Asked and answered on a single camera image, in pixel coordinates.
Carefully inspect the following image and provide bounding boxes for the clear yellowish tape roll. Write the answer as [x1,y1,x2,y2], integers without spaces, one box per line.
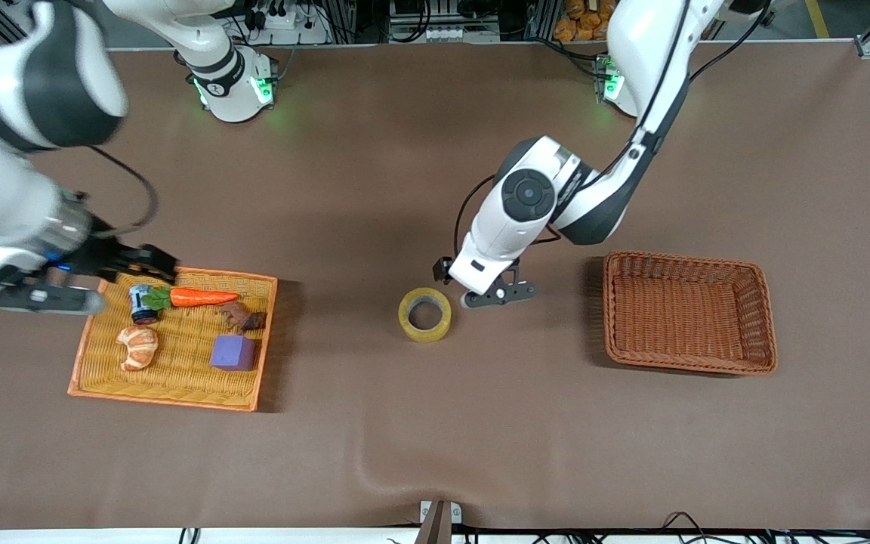
[397,286,453,344]

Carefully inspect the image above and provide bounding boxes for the small blue white can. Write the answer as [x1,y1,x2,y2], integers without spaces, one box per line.
[129,284,159,326]

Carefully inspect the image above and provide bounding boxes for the orange toy carrot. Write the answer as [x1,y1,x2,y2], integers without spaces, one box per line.
[140,286,240,310]

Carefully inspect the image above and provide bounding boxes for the toy croissant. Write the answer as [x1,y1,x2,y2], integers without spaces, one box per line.
[116,326,159,372]

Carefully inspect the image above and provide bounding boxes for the brown toy animal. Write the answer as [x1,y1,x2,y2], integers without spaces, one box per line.
[217,301,267,335]

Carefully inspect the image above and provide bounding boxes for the purple cube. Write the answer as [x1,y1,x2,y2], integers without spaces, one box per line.
[211,335,258,372]

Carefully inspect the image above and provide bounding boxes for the yellow wicker tray orange rim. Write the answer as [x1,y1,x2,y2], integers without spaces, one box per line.
[67,264,279,413]

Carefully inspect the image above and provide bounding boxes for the brown table cloth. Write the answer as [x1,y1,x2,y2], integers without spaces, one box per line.
[0,42,870,531]

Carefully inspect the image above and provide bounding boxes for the brown wicker basket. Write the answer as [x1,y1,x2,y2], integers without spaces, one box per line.
[603,251,779,376]

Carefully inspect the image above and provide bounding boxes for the metal table clamp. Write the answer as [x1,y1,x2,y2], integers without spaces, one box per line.
[419,499,463,544]

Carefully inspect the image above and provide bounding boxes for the white socket strip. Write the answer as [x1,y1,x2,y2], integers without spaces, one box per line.
[418,26,501,44]

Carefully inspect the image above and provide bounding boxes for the pile of orange packets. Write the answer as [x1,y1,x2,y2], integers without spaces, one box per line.
[554,0,617,43]

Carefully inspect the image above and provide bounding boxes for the white power strip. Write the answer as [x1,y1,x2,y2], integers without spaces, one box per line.
[242,0,332,46]

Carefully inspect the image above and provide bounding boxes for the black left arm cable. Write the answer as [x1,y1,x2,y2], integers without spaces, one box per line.
[453,0,772,261]

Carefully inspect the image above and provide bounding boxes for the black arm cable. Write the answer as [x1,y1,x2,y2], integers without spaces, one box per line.
[453,0,772,261]
[88,145,159,236]

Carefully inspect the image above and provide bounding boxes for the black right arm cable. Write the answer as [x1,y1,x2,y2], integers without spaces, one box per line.
[88,145,159,236]

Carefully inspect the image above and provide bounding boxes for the black cables below table edge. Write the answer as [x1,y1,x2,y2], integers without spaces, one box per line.
[386,512,870,544]

